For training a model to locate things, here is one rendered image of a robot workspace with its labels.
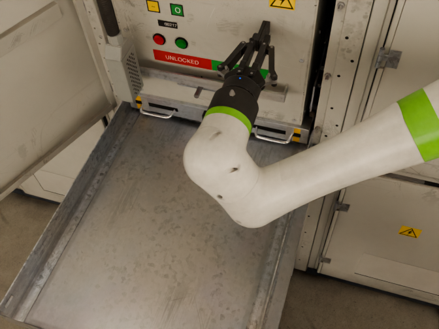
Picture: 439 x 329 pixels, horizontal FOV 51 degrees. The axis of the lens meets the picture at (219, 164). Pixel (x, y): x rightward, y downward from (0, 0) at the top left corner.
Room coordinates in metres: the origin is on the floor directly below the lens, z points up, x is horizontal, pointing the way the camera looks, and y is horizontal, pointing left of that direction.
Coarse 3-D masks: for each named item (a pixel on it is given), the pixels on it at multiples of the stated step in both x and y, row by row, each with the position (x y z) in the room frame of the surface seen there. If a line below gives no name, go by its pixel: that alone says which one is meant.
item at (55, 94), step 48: (0, 0) 0.91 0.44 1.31; (48, 0) 0.99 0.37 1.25; (0, 48) 0.86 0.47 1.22; (48, 48) 0.95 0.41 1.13; (96, 48) 1.02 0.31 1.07; (0, 96) 0.83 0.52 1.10; (48, 96) 0.91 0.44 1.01; (96, 96) 1.01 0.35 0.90; (0, 144) 0.79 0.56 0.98; (48, 144) 0.87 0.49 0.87; (0, 192) 0.73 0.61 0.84
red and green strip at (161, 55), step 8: (160, 56) 0.95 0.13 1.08; (168, 56) 0.94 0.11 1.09; (176, 56) 0.93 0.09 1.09; (184, 56) 0.93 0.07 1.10; (192, 56) 0.92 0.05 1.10; (184, 64) 0.93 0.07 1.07; (192, 64) 0.92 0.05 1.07; (200, 64) 0.91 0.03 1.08; (208, 64) 0.90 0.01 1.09; (216, 64) 0.89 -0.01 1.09; (264, 72) 0.85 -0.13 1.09
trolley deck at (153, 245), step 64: (192, 128) 0.90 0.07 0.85; (128, 192) 0.69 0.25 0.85; (192, 192) 0.67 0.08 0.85; (64, 256) 0.52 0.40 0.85; (128, 256) 0.50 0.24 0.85; (192, 256) 0.49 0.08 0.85; (256, 256) 0.47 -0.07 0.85; (64, 320) 0.36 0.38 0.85; (128, 320) 0.35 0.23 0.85; (192, 320) 0.33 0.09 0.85
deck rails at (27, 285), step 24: (120, 120) 0.93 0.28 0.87; (96, 144) 0.81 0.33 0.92; (120, 144) 0.86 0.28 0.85; (96, 168) 0.77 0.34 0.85; (72, 192) 0.67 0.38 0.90; (72, 216) 0.63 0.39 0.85; (288, 216) 0.57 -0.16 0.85; (48, 240) 0.55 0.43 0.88; (24, 264) 0.47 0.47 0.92; (48, 264) 0.50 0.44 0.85; (264, 264) 0.45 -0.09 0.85; (24, 288) 0.44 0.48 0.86; (264, 288) 0.39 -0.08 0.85; (24, 312) 0.38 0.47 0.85; (264, 312) 0.32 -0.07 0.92
